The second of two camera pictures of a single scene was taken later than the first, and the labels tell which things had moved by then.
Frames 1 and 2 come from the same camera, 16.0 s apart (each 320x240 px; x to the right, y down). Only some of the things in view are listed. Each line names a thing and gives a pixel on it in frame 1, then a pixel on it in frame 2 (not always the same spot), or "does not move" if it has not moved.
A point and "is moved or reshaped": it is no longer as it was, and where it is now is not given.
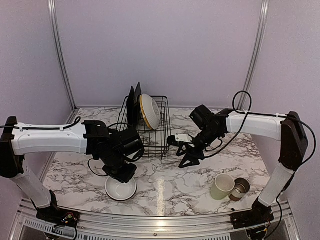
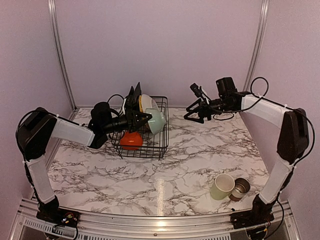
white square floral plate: (138, 120) does not move
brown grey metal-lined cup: (242, 186) does not move
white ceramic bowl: (118, 191) is moved or reshaped
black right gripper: (192, 157) -> (203, 109)
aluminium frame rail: (281, 225) does not move
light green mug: (223, 184) does not move
